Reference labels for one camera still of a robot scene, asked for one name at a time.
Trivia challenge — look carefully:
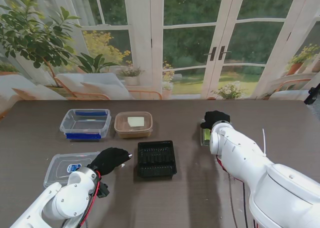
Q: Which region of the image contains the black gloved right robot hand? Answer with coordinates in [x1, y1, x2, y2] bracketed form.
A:
[199, 110, 231, 130]

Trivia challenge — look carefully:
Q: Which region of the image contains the small clear lid white label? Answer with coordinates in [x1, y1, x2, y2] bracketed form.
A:
[114, 111, 153, 133]

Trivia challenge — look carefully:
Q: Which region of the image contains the red cable on right arm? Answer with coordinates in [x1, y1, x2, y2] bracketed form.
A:
[216, 155, 257, 228]

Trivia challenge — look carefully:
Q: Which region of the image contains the large clear lid blue sticker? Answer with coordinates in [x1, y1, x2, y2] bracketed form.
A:
[43, 151, 102, 190]

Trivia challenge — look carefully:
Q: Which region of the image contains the red cable on arm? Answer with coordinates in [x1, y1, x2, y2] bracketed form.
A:
[216, 155, 257, 228]
[79, 171, 102, 228]

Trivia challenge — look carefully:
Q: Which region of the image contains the black tripod stand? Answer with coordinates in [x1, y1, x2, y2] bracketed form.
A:
[303, 87, 320, 105]

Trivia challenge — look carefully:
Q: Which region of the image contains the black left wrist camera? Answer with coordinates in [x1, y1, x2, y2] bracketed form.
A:
[97, 181, 110, 199]

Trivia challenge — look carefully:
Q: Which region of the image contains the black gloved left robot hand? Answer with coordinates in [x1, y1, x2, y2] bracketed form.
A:
[87, 147, 133, 176]

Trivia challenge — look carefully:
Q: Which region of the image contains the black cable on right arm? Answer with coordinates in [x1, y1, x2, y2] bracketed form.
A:
[228, 174, 238, 228]

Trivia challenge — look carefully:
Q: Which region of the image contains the brown translucent container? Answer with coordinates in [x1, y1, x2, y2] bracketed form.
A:
[114, 111, 154, 139]

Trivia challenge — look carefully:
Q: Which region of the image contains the red cable on left arm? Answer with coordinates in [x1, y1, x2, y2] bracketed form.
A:
[79, 171, 102, 228]

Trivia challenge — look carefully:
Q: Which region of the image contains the clear lid with green sheet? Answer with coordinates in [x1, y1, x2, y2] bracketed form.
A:
[199, 122, 213, 147]

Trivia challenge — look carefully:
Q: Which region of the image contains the black plastic container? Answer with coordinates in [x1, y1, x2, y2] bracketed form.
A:
[136, 139, 178, 180]

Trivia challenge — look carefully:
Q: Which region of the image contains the clear container with blue clips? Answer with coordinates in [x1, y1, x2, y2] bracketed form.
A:
[59, 108, 112, 141]

